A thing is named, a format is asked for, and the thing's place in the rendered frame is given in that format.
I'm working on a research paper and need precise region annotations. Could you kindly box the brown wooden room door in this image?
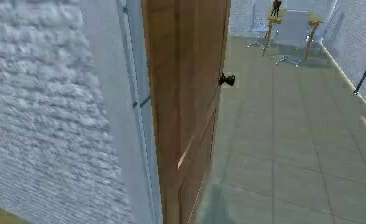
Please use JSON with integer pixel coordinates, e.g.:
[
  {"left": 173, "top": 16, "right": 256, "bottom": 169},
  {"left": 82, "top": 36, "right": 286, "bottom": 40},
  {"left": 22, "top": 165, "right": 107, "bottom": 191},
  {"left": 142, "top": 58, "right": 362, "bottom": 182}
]
[{"left": 140, "top": 0, "right": 232, "bottom": 224}]

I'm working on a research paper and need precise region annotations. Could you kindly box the dark red statue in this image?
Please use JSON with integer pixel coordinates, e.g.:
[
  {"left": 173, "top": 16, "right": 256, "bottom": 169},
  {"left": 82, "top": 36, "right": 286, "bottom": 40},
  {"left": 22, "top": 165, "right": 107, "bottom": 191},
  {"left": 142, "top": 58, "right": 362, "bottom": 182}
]
[{"left": 270, "top": 0, "right": 283, "bottom": 18}]

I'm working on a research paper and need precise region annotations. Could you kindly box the wooden table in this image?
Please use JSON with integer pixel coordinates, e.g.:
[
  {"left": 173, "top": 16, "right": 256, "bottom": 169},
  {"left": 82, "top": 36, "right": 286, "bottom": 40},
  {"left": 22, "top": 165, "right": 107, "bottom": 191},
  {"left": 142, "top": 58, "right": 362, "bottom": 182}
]
[{"left": 261, "top": 7, "right": 325, "bottom": 61}]

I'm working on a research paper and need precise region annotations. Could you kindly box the black pole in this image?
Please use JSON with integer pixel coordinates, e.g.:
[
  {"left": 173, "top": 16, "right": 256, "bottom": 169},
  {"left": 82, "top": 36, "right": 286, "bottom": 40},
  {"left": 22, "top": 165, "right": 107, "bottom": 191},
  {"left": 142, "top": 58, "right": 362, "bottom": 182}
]
[{"left": 353, "top": 50, "right": 366, "bottom": 96}]

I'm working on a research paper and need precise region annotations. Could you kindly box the black door handle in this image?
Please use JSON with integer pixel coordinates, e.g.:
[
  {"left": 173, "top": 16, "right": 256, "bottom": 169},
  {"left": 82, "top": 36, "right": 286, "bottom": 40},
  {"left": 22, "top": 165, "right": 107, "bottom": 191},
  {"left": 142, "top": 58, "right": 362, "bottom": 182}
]
[{"left": 218, "top": 72, "right": 236, "bottom": 88}]

